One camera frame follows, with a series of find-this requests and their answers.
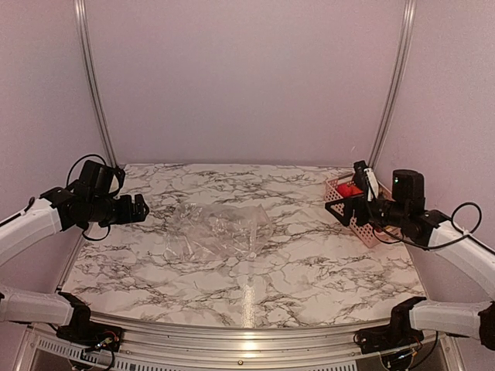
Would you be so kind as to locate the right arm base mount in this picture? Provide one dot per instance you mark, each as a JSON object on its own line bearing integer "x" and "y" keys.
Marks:
{"x": 382, "y": 338}

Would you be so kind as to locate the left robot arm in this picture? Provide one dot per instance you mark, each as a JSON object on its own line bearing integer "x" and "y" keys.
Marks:
{"x": 94, "y": 197}

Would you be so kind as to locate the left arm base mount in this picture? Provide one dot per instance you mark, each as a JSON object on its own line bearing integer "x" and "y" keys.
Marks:
{"x": 93, "y": 336}

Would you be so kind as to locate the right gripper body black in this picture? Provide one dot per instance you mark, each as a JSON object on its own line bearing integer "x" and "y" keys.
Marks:
{"x": 366, "y": 217}

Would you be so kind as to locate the left aluminium frame post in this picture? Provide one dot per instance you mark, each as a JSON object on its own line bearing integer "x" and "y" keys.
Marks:
{"x": 80, "y": 10}

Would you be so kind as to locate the red fake tomato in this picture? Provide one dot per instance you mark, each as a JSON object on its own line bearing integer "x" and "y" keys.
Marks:
{"x": 348, "y": 190}

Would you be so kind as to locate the right aluminium frame post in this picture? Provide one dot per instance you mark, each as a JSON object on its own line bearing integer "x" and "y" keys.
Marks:
{"x": 398, "y": 72}

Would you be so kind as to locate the aluminium frame post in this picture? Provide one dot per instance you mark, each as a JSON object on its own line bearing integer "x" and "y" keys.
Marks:
{"x": 398, "y": 72}
{"x": 80, "y": 10}

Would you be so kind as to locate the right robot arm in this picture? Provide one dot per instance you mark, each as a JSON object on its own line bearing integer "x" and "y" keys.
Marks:
{"x": 431, "y": 231}

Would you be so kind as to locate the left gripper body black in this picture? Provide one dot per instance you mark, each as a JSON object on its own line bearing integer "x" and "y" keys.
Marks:
{"x": 124, "y": 215}

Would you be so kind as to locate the aluminium front rail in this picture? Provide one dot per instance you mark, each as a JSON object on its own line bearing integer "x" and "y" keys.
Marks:
{"x": 160, "y": 346}

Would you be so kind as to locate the clear zip top bag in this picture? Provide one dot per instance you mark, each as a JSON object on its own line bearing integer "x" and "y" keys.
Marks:
{"x": 199, "y": 232}

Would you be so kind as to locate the pink plastic basket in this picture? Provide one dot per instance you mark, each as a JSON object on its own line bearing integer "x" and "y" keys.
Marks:
{"x": 368, "y": 234}

